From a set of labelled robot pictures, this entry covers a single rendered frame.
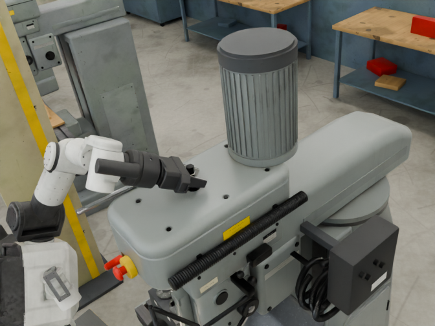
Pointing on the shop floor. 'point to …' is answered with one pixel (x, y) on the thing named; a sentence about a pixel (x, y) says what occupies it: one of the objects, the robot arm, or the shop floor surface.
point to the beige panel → (37, 119)
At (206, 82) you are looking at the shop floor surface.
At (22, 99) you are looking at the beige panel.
